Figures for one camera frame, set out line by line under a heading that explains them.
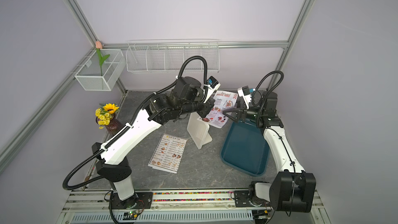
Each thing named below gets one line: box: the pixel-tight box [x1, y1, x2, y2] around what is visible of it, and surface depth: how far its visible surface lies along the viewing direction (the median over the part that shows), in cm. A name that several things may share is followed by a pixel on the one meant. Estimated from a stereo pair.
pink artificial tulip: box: [95, 40, 111, 77], surface depth 92 cm
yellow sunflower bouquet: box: [95, 102, 120, 130], surface depth 78 cm
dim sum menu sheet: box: [147, 133, 188, 174], surface depth 91 cm
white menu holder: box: [186, 112, 213, 150], surface depth 94 cm
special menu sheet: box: [196, 90, 238, 129], surface depth 70 cm
